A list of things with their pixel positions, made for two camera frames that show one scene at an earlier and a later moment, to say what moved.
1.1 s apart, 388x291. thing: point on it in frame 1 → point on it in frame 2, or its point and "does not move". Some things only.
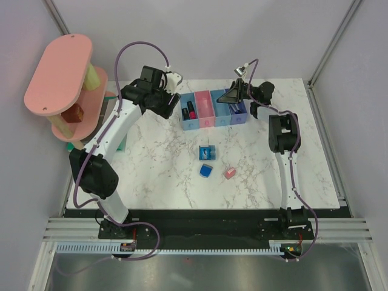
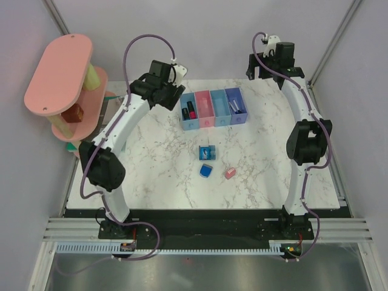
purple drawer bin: [237, 118] does not move
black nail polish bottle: [185, 114] does not move
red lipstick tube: [192, 113] does not move
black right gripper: [234, 94] → [253, 63]
